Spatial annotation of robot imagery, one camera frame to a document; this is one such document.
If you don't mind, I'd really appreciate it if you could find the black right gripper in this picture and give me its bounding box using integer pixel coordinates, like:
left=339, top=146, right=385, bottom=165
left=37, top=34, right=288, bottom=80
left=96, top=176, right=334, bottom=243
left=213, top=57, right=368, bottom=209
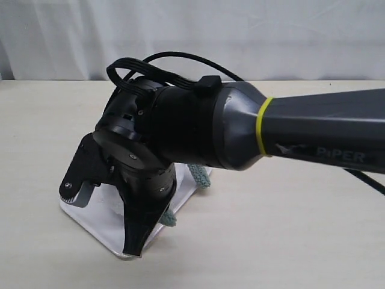
left=92, top=129, right=176, bottom=258

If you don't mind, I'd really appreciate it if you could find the green fleece scarf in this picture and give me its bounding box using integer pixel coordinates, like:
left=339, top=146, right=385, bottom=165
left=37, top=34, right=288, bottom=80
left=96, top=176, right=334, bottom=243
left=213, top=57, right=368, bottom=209
left=159, top=164, right=211, bottom=227

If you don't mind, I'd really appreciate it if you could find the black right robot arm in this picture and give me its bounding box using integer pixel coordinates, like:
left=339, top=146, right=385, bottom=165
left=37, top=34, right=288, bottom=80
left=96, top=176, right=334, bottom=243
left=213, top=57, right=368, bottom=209
left=93, top=76, right=384, bottom=256

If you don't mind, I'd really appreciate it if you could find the white rectangular plastic tray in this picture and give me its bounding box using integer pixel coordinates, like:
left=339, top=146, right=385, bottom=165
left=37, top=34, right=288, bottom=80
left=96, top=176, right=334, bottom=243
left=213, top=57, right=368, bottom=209
left=60, top=163, right=212, bottom=259

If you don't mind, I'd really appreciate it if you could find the white backdrop curtain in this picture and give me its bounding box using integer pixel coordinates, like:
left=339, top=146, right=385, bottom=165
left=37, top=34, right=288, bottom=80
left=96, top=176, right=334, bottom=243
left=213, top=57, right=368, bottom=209
left=1, top=1, right=384, bottom=80

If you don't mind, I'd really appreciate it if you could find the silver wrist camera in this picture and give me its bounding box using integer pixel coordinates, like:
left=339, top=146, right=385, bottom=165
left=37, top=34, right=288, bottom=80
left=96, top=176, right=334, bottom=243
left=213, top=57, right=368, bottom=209
left=73, top=181, right=95, bottom=208

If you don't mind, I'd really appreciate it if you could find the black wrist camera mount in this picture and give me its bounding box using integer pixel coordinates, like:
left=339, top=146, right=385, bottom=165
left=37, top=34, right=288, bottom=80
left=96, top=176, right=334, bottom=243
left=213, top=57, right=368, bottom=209
left=59, top=133, right=114, bottom=206

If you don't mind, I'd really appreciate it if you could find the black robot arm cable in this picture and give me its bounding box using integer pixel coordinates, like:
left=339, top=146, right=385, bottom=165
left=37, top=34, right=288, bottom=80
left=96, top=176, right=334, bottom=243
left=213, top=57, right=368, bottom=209
left=106, top=51, right=244, bottom=91

